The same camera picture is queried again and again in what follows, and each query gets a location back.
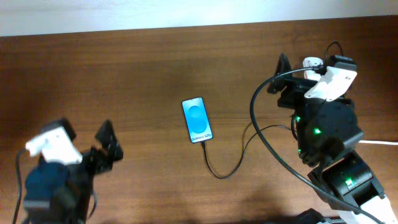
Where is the black charger cable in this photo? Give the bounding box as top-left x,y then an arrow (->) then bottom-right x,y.
200,41 -> 345,180

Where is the blue Galaxy smartphone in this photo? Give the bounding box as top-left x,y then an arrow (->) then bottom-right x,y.
182,97 -> 213,144

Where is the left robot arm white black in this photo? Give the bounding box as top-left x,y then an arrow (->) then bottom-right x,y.
23,118 -> 124,223

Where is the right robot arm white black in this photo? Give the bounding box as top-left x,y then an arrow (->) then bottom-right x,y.
267,54 -> 397,223

